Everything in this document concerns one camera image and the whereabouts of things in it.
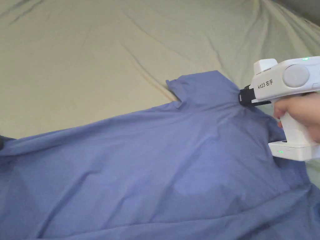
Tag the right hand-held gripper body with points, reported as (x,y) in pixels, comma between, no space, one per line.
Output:
(275,80)

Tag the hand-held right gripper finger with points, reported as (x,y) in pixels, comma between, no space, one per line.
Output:
(243,97)

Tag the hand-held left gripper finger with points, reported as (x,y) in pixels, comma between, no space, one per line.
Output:
(2,142)

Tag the blue shirt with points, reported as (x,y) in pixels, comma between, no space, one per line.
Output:
(150,162)

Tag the person's right hand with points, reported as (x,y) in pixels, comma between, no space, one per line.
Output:
(305,117)

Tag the bed with pale green sheet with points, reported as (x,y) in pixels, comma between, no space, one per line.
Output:
(82,65)

